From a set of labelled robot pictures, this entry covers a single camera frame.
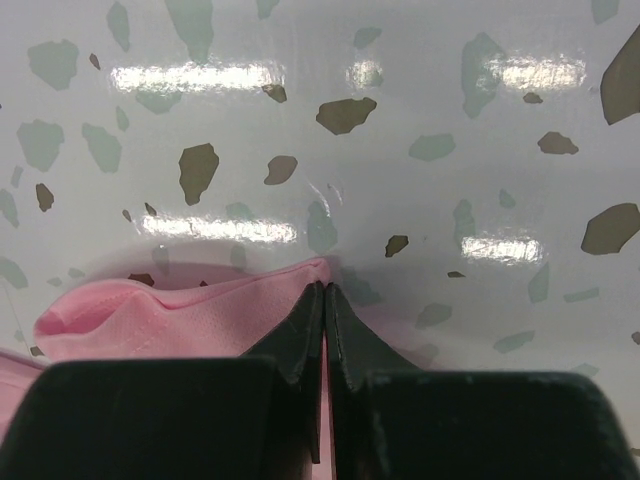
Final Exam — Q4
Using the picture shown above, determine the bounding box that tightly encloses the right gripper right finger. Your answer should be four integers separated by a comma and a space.
325, 285, 639, 479

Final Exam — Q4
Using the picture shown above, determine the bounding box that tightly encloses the pink t shirt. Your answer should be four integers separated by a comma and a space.
1, 259, 330, 479

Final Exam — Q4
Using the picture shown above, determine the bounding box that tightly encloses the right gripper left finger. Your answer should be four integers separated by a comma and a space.
1, 282, 324, 479

